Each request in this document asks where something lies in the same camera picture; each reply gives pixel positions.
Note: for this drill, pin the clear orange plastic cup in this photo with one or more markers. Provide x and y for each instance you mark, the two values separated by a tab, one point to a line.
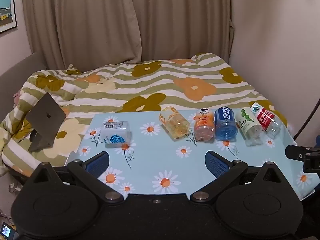
204	126

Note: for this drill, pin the clear yellow plastic cup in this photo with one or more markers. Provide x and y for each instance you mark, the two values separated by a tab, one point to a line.
175	123

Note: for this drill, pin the framed wall picture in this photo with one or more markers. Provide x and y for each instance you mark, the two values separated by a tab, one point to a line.
6	10

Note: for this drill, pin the clear cup with green label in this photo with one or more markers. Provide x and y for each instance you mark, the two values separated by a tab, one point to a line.
248	125

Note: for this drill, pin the white cup with blue label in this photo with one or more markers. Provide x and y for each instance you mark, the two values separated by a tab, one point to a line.
116	133

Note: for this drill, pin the small device with screen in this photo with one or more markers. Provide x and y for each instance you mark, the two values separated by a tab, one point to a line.
6	231

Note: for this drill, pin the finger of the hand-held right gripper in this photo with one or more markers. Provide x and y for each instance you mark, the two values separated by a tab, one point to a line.
295	152
312	162

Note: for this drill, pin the striped floral blanket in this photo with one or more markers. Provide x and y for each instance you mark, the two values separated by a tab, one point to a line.
155	85

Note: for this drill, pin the grey laptop stand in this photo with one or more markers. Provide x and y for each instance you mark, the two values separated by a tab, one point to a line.
40	142

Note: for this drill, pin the beige curtain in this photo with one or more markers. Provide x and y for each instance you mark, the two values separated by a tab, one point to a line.
82	22
185	17

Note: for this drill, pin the blue daisy tablecloth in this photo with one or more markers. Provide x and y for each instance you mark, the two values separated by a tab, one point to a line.
160	152

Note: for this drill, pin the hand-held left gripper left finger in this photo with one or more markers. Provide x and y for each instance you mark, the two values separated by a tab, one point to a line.
98	164

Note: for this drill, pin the grey upholstered headboard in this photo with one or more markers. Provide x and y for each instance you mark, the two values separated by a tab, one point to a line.
17	72

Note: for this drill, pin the clear blue plastic cup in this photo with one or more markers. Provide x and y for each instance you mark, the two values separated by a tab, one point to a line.
225	123

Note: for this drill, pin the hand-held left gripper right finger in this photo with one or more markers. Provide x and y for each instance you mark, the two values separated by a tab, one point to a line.
215	165

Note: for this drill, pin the grey laptop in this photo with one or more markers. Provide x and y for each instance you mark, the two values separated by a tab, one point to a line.
46	116

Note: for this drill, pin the clear cup with red label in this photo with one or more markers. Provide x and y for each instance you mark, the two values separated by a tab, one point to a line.
266	118

